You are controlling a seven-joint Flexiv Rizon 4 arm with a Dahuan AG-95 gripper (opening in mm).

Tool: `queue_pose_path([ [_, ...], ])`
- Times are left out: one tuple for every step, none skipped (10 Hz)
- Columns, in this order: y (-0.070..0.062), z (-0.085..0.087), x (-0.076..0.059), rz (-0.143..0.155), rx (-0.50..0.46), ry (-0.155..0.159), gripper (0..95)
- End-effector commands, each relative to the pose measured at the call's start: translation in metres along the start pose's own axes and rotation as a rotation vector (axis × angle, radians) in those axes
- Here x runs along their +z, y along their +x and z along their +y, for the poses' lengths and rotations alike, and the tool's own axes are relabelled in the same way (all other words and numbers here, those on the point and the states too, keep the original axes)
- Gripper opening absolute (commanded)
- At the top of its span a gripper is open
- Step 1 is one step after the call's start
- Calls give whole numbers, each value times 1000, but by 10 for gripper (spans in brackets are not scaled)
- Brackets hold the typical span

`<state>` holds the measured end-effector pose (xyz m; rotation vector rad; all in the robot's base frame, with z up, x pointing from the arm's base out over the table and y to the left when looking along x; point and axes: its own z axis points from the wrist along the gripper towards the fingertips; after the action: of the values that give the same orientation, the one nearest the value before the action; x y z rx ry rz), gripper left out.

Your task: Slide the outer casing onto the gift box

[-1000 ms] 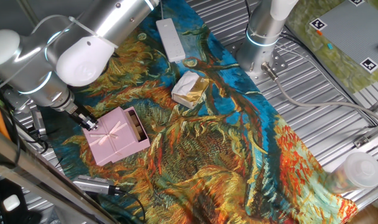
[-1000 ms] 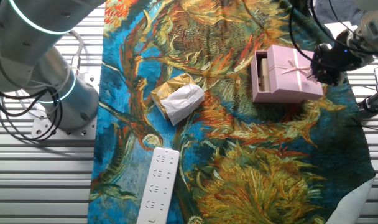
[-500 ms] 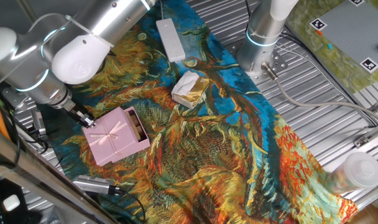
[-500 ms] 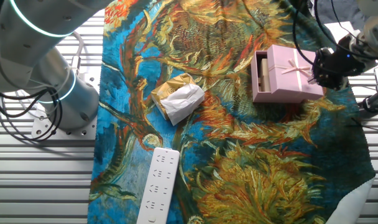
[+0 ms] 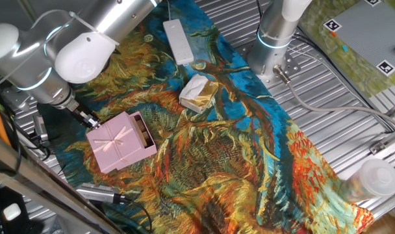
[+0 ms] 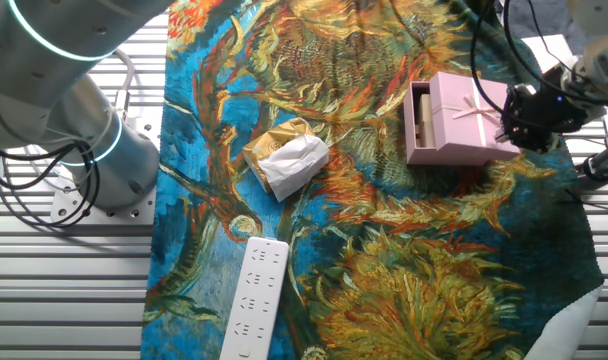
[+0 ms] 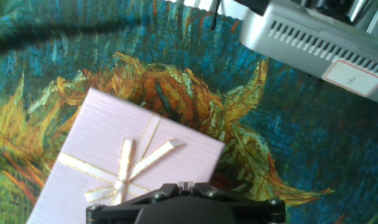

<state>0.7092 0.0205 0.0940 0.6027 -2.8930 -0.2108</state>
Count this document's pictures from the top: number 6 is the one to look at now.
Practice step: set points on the tan cardboard box insert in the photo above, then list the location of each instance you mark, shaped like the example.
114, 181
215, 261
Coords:
426, 120

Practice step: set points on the white power strip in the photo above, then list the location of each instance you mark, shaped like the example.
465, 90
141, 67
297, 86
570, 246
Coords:
256, 300

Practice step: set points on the gold tissue pack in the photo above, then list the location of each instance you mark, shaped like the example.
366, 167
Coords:
284, 165

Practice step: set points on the gray camera mount arm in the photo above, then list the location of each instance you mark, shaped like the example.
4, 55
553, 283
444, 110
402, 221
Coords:
604, 162

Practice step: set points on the white flat box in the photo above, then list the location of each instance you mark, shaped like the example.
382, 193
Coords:
564, 47

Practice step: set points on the dark gray fabric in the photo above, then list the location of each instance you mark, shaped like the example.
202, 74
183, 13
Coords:
559, 15

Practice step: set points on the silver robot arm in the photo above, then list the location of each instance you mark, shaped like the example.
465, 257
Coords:
29, 90

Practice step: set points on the pink inner gift box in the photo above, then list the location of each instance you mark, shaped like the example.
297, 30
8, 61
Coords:
410, 125

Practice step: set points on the pink ribboned casing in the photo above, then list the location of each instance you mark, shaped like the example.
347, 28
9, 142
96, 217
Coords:
459, 130

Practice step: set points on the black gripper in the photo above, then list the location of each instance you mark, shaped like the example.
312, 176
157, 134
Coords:
559, 112

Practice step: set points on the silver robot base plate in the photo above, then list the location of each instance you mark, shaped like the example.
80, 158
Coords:
129, 212

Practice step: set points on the sunflower painting print cloth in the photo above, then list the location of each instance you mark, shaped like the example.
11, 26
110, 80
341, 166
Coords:
384, 225

